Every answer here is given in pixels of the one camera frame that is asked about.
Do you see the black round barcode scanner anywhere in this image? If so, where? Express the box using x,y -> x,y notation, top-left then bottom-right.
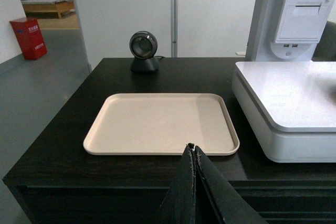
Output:
129,31 -> 159,73

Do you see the red fire extinguisher box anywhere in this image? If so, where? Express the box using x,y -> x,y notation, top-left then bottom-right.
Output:
9,17 -> 47,60

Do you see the beige plastic tray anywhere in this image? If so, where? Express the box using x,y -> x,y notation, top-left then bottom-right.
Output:
83,93 -> 240,156

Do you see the dark slatted checkout counter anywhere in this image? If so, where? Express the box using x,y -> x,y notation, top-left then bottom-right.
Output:
3,58 -> 335,223

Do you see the grey office chair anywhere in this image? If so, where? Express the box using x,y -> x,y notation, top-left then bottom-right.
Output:
312,21 -> 335,61

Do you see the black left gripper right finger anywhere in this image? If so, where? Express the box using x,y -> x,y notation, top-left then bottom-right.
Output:
194,146 -> 267,223

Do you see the white receipt printer kiosk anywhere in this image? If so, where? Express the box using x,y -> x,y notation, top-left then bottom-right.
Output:
245,0 -> 335,62

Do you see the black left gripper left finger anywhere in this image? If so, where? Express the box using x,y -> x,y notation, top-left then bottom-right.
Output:
154,143 -> 196,223

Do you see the white partition post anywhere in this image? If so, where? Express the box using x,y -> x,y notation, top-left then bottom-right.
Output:
171,0 -> 178,58

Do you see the white checkout scale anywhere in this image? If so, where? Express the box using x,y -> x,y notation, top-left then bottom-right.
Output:
232,61 -> 335,163

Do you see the wooden bed frame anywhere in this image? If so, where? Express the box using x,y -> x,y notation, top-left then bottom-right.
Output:
20,0 -> 75,19

